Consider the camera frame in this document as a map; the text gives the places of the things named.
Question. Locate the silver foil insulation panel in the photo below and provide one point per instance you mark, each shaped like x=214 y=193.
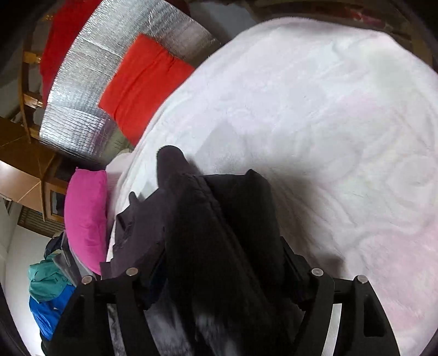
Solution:
x=89 y=102

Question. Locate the dark quilted zip jacket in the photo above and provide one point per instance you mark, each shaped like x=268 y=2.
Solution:
x=222 y=239

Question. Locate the grey garment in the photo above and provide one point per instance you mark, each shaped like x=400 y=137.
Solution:
x=68 y=260

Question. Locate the curved wooden column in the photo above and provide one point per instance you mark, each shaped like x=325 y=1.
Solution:
x=24 y=178

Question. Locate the wooden stair railing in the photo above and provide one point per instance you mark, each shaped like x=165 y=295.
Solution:
x=29 y=89

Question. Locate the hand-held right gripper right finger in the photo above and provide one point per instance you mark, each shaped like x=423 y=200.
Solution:
x=301 y=274

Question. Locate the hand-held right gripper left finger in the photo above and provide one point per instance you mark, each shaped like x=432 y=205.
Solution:
x=133 y=297

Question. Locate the pink pillow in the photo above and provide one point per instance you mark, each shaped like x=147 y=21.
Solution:
x=85 y=219

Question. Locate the teal garment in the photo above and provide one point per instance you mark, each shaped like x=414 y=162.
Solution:
x=46 y=277

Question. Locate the white fleece blanket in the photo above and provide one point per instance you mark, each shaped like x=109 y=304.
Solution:
x=308 y=137

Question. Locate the blue jacket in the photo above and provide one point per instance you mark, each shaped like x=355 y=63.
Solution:
x=48 y=315

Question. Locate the red-orange pillow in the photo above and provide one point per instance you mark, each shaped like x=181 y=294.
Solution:
x=143 y=89

